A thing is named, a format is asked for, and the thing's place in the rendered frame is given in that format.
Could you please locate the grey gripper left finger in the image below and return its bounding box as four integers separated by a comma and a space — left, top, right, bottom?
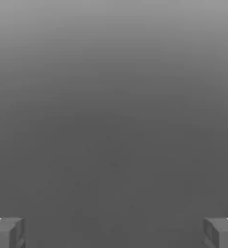
0, 217, 26, 248

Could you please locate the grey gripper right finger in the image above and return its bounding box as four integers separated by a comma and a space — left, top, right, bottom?
202, 217, 228, 248

